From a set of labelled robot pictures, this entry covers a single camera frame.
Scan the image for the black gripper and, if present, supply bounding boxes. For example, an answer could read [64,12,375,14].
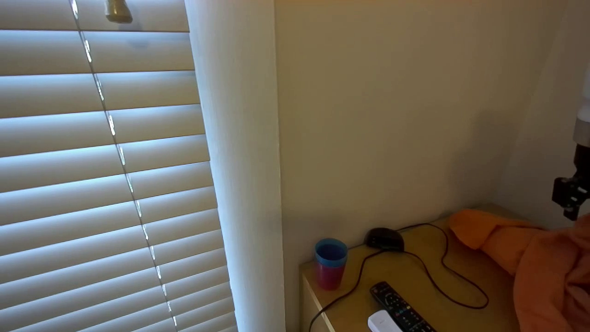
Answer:
[549,143,590,224]

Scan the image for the orange terry towel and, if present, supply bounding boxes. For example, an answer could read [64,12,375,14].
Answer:
[445,209,590,332]

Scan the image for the black computer mouse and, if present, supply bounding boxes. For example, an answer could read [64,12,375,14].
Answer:
[363,228,405,255]

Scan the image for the black remote control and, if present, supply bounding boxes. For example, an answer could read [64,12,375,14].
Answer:
[368,281,438,332]

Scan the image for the light wooden dresser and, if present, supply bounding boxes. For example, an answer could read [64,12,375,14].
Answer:
[298,202,554,332]

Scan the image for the white remote control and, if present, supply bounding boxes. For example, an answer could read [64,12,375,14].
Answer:
[366,309,403,332]

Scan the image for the blue and pink cup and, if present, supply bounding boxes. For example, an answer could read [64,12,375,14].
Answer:
[313,239,350,292]

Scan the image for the white window blinds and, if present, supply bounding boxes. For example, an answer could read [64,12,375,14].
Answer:
[0,0,239,332]

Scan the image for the brass blind fitting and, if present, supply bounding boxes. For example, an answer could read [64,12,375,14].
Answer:
[103,0,134,26]

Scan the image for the thin black mouse cable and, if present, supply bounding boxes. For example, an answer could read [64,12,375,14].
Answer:
[305,222,492,332]

